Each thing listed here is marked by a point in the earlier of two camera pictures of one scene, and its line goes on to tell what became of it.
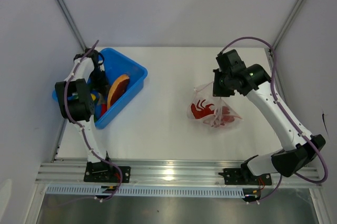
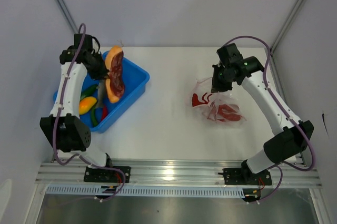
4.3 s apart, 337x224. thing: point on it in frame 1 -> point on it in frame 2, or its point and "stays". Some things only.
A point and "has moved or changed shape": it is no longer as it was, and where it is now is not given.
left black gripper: [100, 87] -> [102, 73]
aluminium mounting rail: [152, 172] stays
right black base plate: [242, 176] stays
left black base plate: [103, 172] stays
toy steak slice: [117, 89] has moved or changed shape
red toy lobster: [199, 112] -> [222, 112]
